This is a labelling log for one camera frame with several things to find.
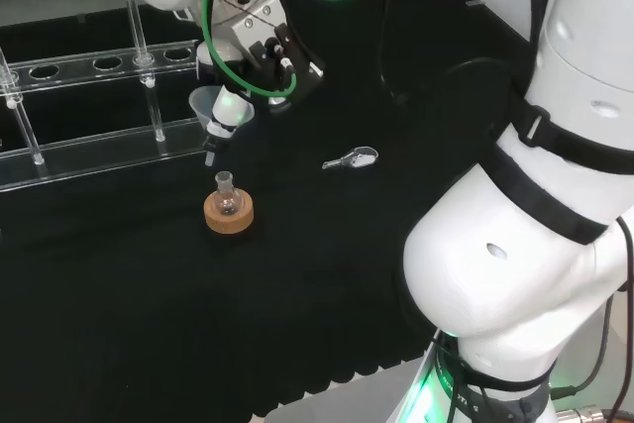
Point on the black bench cloth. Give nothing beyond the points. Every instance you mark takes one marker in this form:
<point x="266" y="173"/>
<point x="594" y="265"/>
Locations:
<point x="247" y="304"/>

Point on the translucent plastic funnel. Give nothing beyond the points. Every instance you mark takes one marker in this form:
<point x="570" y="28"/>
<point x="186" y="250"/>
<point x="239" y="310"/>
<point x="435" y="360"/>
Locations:
<point x="200" y="103"/>

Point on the clear glass round-bottom flask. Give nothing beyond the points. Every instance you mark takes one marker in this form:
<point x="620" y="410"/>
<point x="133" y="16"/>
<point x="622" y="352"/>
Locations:
<point x="227" y="197"/>

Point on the glass weighing funnel white powder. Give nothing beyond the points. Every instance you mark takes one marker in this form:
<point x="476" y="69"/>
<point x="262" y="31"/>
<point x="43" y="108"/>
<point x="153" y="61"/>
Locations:
<point x="359" y="158"/>

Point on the grey tape piece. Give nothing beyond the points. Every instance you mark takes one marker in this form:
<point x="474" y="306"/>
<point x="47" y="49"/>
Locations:
<point x="474" y="2"/>

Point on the clear acrylic funnel stand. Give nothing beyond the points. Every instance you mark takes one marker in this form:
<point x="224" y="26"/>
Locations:
<point x="99" y="150"/>

